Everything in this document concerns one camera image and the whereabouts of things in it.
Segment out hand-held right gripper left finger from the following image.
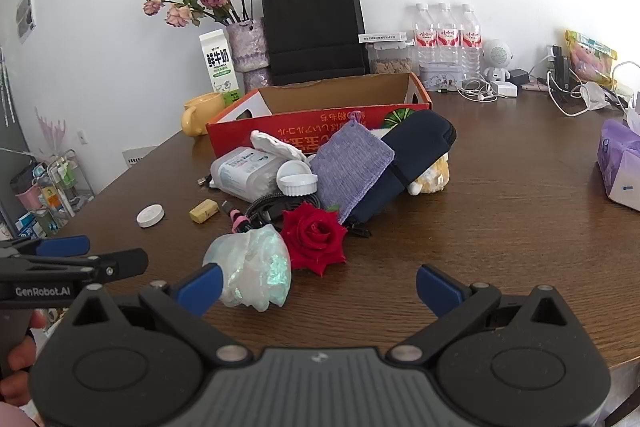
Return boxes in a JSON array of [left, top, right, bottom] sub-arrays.
[[60, 263, 253, 365]]

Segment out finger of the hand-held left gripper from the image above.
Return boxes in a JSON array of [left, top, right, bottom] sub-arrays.
[[0, 235, 91, 259], [30, 248, 149, 281]]

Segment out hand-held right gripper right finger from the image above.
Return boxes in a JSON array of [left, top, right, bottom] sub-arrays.
[[389, 264, 576, 364]]

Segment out white round disc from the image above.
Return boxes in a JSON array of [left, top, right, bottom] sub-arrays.
[[136, 204, 166, 229]]

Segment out iridescent white plastic bag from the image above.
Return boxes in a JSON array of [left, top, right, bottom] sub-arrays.
[[202, 224, 292, 312]]

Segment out black braided cable pink tie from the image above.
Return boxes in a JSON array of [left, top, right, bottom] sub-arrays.
[[221, 192, 326, 235]]

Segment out yellow white plush toy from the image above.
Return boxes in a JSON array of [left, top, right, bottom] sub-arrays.
[[406, 157, 451, 196]]

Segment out red rose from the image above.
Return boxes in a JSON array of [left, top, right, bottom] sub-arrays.
[[280, 202, 348, 279]]

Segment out white wet wipes pack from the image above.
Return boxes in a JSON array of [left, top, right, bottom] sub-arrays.
[[209, 146, 288, 202]]

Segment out white ribbed cap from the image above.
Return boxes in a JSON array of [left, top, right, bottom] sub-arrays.
[[277, 173, 319, 198]]

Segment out small white lid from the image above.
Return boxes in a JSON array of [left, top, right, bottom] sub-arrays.
[[276, 160, 311, 180]]

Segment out navy blue pouch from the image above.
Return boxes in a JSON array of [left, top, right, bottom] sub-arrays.
[[340, 109, 458, 238]]

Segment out purple knit cloth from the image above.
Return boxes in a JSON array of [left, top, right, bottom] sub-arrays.
[[310, 111, 396, 225]]

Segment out white face mask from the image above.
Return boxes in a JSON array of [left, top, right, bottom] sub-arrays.
[[570, 81, 621, 112], [250, 130, 307, 160]]

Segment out red cardboard box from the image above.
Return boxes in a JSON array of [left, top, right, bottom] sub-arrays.
[[206, 73, 433, 158]]

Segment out person's left hand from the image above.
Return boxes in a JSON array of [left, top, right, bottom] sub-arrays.
[[0, 309, 47, 408]]

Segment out metal shelf cart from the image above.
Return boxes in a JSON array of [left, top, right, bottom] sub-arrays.
[[10, 149, 96, 238]]

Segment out pink dried grass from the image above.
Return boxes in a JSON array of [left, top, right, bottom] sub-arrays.
[[32, 107, 68, 168]]

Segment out yellow mug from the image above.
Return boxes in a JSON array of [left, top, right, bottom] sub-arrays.
[[181, 93, 227, 136]]

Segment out white earphones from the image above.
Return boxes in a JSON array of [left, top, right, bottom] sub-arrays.
[[457, 77, 501, 102]]

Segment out white metal tin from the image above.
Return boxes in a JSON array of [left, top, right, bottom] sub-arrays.
[[419, 62, 463, 94]]

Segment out white charger block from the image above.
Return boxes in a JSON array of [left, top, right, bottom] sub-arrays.
[[490, 79, 519, 98]]

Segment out white green milk carton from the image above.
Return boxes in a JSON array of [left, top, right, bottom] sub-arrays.
[[199, 29, 240, 108]]

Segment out purple tissue pack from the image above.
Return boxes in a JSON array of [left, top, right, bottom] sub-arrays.
[[596, 93, 640, 206]]

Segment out purple mottled vase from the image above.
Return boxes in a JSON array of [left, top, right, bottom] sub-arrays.
[[226, 18, 266, 72]]

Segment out white small fan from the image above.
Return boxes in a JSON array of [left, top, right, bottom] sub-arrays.
[[481, 39, 513, 82]]

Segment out folded white face mask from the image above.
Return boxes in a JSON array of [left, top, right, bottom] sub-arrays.
[[570, 81, 621, 112]]

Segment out clear water bottle red label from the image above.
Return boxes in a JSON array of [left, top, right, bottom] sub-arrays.
[[412, 3, 438, 65], [436, 3, 461, 65], [459, 4, 483, 78]]

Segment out dark small bottle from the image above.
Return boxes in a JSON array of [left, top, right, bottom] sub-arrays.
[[547, 46, 571, 90]]

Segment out flat white box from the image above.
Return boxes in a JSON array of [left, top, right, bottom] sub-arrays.
[[357, 32, 407, 45]]

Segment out yellow pink snack packet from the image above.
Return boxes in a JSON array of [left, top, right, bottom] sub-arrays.
[[565, 29, 618, 82]]

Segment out black paper bag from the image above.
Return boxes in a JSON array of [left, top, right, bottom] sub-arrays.
[[260, 0, 371, 86]]

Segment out white wall vent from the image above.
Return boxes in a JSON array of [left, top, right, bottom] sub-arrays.
[[122, 146, 161, 168]]

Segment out purple mottled pedestal cup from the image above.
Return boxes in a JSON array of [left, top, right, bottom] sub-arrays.
[[242, 68, 273, 95]]

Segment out white charging cable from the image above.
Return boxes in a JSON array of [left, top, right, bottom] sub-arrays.
[[547, 62, 640, 118]]

